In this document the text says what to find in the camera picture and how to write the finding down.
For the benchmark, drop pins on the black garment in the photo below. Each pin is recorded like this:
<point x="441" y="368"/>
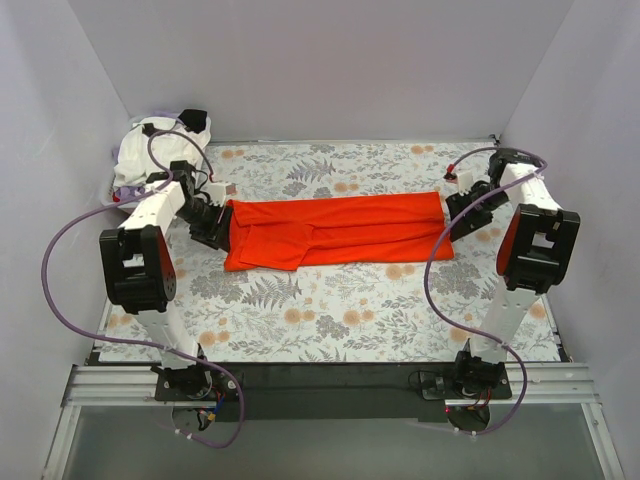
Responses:
<point x="194" y="120"/>

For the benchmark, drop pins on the purple garment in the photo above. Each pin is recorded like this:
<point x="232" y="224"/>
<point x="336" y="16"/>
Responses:
<point x="123" y="193"/>

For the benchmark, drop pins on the orange t shirt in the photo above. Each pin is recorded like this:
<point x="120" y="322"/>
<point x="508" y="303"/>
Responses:
<point x="287" y="235"/>

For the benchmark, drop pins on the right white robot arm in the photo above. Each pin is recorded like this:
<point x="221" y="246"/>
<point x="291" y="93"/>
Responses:
<point x="533" y="257"/>

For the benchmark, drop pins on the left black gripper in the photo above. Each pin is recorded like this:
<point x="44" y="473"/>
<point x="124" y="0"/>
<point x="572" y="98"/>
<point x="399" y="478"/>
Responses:
<point x="214" y="226"/>

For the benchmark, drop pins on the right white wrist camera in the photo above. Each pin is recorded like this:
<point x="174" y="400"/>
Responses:
<point x="464" y="180"/>

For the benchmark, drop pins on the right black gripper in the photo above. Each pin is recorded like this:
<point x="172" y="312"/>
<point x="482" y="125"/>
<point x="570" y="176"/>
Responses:
<point x="465" y="215"/>

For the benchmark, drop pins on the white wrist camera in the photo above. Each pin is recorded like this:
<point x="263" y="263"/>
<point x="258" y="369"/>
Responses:
<point x="220" y="192"/>
<point x="464" y="180"/>

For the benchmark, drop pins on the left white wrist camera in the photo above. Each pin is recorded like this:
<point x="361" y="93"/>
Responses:
<point x="220" y="192"/>

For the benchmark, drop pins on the aluminium frame rail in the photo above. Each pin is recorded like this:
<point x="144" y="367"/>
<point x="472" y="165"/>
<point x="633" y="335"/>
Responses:
<point x="116" y="386"/>

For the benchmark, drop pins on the floral table mat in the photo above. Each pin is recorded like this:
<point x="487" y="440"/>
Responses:
<point x="338" y="304"/>

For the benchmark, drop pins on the white laundry basket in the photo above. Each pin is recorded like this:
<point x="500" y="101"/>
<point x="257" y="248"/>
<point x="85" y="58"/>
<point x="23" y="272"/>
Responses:
<point x="133" y="164"/>

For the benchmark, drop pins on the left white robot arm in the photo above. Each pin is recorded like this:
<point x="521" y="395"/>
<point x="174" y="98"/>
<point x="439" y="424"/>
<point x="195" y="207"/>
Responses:
<point x="140" y="276"/>

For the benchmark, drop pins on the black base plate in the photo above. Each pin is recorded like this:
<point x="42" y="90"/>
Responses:
<point x="314" y="391"/>

